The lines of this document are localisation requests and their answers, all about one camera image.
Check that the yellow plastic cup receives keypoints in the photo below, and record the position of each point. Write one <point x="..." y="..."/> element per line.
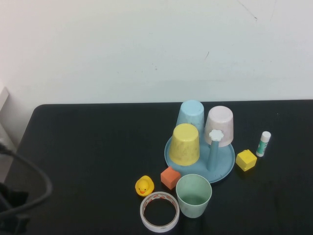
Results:
<point x="184" y="147"/>

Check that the pink plastic cup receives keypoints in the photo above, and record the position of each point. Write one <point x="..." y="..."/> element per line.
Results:
<point x="220" y="122"/>

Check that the light blue plastic cup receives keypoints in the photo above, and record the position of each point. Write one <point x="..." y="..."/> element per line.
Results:
<point x="190" y="112"/>

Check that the yellow rubber duck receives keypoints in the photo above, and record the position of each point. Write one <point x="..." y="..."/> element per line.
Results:
<point x="144" y="187"/>

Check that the blue cup stand with posts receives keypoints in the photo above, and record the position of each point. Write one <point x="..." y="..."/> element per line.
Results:
<point x="220" y="169"/>

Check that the yellow cube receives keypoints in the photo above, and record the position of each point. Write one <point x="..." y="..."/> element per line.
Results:
<point x="245" y="161"/>

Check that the orange cube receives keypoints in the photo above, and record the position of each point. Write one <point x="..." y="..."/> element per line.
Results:
<point x="168" y="177"/>

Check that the white tape roll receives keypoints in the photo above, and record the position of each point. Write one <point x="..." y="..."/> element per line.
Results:
<point x="143" y="215"/>

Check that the green white glue stick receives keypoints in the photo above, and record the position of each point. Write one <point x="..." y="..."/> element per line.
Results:
<point x="262" y="147"/>

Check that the green plastic cup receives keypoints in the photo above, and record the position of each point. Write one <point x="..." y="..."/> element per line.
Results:
<point x="193" y="208"/>

